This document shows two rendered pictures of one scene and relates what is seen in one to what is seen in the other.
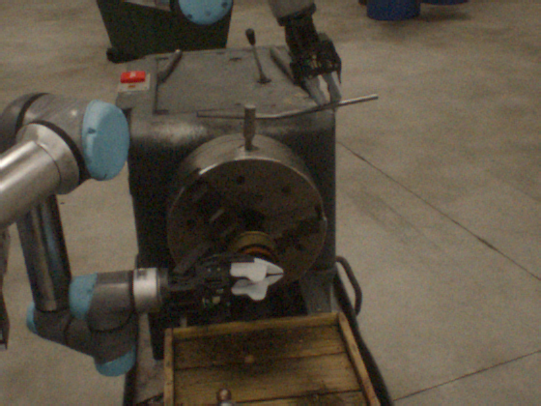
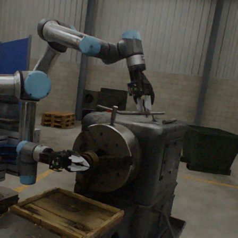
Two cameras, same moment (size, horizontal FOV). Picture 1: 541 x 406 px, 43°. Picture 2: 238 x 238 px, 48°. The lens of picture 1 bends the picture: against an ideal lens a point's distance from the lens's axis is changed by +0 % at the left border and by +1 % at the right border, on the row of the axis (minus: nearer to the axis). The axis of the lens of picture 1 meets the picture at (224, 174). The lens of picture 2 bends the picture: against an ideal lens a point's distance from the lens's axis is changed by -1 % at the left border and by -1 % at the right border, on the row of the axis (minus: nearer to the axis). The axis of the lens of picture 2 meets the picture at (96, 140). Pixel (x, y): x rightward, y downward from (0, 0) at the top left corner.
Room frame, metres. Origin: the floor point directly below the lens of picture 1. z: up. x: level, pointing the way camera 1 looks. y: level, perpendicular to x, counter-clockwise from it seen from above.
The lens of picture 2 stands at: (0.13, -0.66, 1.38)
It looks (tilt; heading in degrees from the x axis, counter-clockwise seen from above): 10 degrees down; 33
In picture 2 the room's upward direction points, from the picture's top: 7 degrees clockwise
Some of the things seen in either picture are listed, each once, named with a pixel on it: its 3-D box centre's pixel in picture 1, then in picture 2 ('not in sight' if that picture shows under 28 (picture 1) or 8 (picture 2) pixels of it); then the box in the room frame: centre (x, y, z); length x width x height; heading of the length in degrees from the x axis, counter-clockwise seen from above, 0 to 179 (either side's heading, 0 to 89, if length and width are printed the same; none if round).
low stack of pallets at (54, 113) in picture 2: not in sight; (59, 119); (7.30, 5.62, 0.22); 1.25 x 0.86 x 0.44; 22
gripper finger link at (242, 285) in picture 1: (258, 288); (76, 168); (0.98, -0.04, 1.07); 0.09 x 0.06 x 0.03; 92
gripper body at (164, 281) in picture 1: (196, 287); (56, 159); (0.97, 0.06, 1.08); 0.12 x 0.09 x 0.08; 92
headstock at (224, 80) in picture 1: (221, 151); (134, 150); (1.60, 0.00, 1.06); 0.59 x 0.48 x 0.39; 3
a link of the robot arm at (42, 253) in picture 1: (39, 225); (27, 122); (1.04, 0.33, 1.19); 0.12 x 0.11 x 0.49; 148
